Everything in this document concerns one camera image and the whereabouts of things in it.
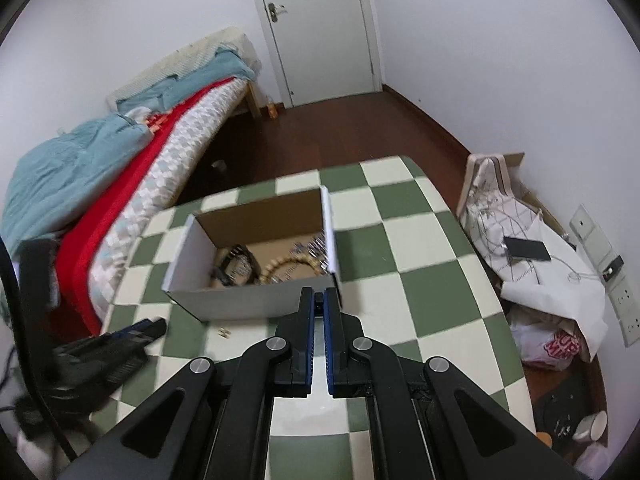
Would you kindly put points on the red blanket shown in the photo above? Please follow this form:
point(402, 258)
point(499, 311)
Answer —
point(115, 200)

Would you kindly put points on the blue quilt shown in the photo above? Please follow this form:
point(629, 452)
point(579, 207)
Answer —
point(65, 170)

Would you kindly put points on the dark bag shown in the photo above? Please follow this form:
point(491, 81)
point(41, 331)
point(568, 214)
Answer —
point(557, 410)

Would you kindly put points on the white plastic bag red print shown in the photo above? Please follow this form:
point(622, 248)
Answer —
point(545, 342)

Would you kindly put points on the white patterned tote bag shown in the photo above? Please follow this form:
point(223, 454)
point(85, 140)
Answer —
point(492, 210)

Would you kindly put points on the green white checkered tablecloth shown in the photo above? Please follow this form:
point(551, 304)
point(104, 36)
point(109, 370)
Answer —
point(425, 285)

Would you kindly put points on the black wrist band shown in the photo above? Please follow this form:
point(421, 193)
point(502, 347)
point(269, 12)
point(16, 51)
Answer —
point(232, 272)

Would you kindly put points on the cardboard box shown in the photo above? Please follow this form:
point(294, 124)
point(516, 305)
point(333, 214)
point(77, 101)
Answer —
point(250, 305)

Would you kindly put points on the black smartphone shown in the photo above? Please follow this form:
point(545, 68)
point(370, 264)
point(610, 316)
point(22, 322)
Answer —
point(527, 249)

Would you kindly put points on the grey wall switch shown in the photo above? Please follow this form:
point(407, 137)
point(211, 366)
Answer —
point(583, 221)

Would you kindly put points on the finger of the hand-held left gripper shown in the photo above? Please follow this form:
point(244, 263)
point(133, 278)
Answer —
point(142, 329)

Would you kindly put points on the white door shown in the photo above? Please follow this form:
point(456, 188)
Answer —
point(320, 35)

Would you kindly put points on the grey white diamond bed sheet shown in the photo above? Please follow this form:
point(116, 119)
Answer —
point(165, 170)

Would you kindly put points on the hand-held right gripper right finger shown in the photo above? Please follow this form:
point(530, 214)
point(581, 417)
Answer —
point(342, 360)

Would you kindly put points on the white checked tote bag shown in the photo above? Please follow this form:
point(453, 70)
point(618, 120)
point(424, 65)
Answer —
point(560, 300)

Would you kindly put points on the beige bed headboard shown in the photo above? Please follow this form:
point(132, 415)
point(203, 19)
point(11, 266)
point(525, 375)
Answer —
point(200, 47)

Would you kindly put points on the blue pillow blanket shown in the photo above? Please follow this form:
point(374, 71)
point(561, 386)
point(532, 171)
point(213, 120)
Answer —
point(210, 77)

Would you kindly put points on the small orange bottle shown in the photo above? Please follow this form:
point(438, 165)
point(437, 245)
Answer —
point(272, 110)

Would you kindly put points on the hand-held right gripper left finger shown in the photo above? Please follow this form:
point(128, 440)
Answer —
point(295, 360)

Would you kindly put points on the black charger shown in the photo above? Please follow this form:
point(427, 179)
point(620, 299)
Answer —
point(613, 267)

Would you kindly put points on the white bowl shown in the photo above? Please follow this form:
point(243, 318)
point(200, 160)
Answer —
point(591, 425)

